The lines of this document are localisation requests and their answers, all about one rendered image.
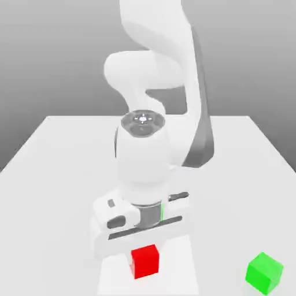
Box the small red cube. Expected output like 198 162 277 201
129 244 160 280

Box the small green cube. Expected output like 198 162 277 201
245 251 284 296

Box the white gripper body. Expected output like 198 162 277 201
93 209 192 260

